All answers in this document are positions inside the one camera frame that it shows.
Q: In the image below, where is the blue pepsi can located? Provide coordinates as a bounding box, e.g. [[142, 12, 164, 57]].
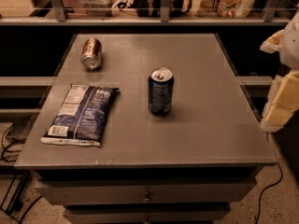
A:
[[148, 67, 174, 115]]

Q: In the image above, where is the upper grey drawer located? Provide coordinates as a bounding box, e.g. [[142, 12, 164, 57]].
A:
[[36, 178, 256, 206]]

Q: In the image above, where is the black cables left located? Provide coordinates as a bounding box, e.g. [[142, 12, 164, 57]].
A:
[[0, 114, 43, 224]]

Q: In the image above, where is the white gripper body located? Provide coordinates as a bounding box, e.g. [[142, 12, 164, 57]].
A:
[[279, 13, 299, 69]]

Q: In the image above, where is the lower grey drawer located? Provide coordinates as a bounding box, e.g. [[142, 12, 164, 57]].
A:
[[64, 204, 230, 224]]

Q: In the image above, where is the colourful snack bag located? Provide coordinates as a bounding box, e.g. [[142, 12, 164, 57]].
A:
[[196, 0, 255, 18]]

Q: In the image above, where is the grey drawer cabinet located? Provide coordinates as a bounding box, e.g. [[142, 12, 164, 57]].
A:
[[16, 34, 277, 210]]

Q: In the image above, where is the blue chip bag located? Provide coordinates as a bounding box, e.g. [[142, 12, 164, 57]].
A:
[[41, 84, 120, 147]]

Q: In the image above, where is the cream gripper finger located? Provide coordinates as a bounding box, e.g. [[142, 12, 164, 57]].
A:
[[260, 30, 284, 53], [260, 70, 299, 133]]

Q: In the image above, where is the grey metal shelf rail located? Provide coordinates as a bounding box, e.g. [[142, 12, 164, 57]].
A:
[[0, 0, 298, 26]]

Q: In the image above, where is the black floor cable right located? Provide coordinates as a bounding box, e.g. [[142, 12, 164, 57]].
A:
[[253, 132, 284, 224]]

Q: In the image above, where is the brown soda can lying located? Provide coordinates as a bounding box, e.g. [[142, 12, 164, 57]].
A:
[[80, 38, 102, 70]]

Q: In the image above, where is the dark backpack on shelf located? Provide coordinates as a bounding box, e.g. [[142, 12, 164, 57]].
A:
[[131, 0, 192, 17]]

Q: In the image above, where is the grey drawer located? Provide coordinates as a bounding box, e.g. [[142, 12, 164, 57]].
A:
[[36, 178, 256, 206], [64, 204, 230, 224]]

